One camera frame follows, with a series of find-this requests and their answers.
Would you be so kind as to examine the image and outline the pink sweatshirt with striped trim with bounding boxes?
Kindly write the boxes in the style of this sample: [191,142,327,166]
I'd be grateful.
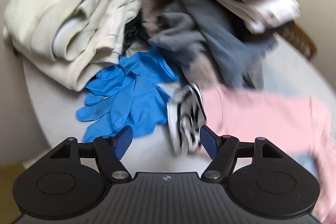
[166,82,336,223]

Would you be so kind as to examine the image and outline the blue nitrile gloves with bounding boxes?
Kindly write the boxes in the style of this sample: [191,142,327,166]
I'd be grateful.
[76,47,178,142]

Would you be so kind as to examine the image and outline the blue denim jeans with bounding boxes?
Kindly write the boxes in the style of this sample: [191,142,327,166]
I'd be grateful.
[179,0,277,90]

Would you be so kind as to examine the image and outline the grey knit garment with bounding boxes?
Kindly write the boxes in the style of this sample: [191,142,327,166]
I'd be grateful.
[149,1,206,66]

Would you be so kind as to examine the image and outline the cream knit sweater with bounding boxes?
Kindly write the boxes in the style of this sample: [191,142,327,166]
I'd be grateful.
[3,0,141,92]

